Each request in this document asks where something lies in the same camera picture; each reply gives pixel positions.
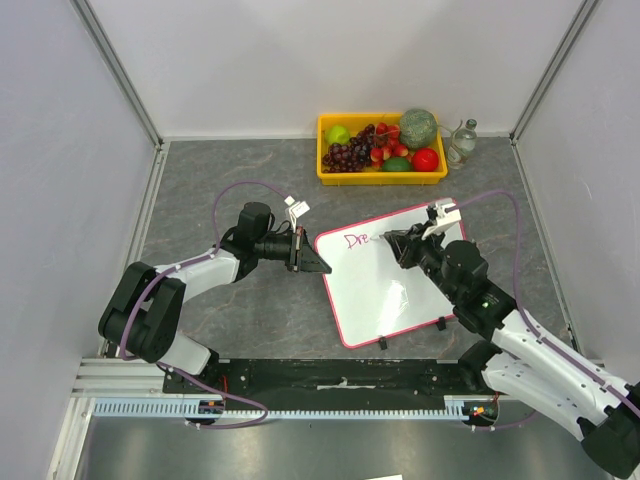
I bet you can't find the pink framed whiteboard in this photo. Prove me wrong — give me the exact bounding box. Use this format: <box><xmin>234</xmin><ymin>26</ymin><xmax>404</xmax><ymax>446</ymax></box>
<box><xmin>315</xmin><ymin>203</ymin><xmax>453</xmax><ymax>349</ymax></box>

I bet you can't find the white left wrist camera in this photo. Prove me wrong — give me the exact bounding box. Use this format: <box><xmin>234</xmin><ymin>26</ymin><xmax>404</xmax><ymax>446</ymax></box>
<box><xmin>284</xmin><ymin>195</ymin><xmax>310</xmax><ymax>230</ymax></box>

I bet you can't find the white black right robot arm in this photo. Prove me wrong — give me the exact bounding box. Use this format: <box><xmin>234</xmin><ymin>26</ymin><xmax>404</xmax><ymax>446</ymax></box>
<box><xmin>382</xmin><ymin>224</ymin><xmax>639</xmax><ymax>479</ymax></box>

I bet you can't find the green avocado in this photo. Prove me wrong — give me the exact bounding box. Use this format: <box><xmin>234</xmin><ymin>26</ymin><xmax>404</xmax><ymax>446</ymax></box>
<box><xmin>381</xmin><ymin>157</ymin><xmax>412</xmax><ymax>173</ymax></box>

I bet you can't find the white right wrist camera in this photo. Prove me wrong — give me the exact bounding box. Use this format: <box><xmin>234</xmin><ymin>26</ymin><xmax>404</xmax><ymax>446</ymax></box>
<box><xmin>421</xmin><ymin>199</ymin><xmax>461</xmax><ymax>240</ymax></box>

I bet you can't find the red tomato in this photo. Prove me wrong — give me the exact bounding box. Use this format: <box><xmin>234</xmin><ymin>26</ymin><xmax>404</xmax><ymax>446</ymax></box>
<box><xmin>411</xmin><ymin>148</ymin><xmax>440</xmax><ymax>172</ymax></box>

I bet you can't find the left aluminium frame post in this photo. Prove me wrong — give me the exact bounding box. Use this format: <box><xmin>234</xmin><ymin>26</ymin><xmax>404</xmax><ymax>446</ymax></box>
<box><xmin>70</xmin><ymin>0</ymin><xmax>164</xmax><ymax>149</ymax></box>

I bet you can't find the green netted melon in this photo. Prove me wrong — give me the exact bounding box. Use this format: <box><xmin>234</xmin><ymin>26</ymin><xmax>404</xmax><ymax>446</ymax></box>
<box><xmin>398</xmin><ymin>108</ymin><xmax>438</xmax><ymax>150</ymax></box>

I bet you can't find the right aluminium frame post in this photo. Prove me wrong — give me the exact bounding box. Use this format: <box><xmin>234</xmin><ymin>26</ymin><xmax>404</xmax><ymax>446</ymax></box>
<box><xmin>509</xmin><ymin>0</ymin><xmax>601</xmax><ymax>146</ymax></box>

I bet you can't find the clear glass bottle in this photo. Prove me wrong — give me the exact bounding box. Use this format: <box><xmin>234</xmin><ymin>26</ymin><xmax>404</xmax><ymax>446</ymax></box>
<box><xmin>446</xmin><ymin>119</ymin><xmax>477</xmax><ymax>169</ymax></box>

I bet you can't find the light blue slotted cable duct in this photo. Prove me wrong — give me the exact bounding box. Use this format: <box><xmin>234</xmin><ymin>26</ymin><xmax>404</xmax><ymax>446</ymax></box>
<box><xmin>91</xmin><ymin>397</ymin><xmax>476</xmax><ymax>419</ymax></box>

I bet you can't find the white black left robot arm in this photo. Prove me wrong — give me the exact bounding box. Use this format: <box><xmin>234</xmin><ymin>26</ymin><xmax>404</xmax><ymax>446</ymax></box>
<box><xmin>98</xmin><ymin>199</ymin><xmax>332</xmax><ymax>393</ymax></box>

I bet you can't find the dark purple grape bunch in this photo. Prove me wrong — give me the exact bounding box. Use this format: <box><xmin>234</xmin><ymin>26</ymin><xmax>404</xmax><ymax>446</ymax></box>
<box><xmin>321</xmin><ymin>124</ymin><xmax>374</xmax><ymax>173</ymax></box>

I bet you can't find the aluminium frame post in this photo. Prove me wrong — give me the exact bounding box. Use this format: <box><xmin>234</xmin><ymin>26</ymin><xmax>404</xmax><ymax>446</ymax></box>
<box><xmin>70</xmin><ymin>0</ymin><xmax>164</xmax><ymax>149</ymax></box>
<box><xmin>509</xmin><ymin>0</ymin><xmax>601</xmax><ymax>146</ymax></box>

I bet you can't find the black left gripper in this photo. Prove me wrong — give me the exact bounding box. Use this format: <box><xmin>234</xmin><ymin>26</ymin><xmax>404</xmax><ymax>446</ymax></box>
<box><xmin>256</xmin><ymin>227</ymin><xmax>330</xmax><ymax>275</ymax></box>

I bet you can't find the green apple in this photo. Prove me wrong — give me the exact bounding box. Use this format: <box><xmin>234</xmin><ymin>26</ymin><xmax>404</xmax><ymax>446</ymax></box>
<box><xmin>324</xmin><ymin>125</ymin><xmax>351</xmax><ymax>145</ymax></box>

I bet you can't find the yellow plastic fruit bin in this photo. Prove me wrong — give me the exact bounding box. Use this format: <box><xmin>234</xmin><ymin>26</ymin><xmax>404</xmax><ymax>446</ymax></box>
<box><xmin>316</xmin><ymin>112</ymin><xmax>449</xmax><ymax>186</ymax></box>

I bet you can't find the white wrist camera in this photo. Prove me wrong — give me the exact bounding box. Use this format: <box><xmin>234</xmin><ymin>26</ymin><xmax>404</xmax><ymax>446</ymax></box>
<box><xmin>421</xmin><ymin>199</ymin><xmax>461</xmax><ymax>240</ymax></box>
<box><xmin>284</xmin><ymin>195</ymin><xmax>310</xmax><ymax>230</ymax></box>

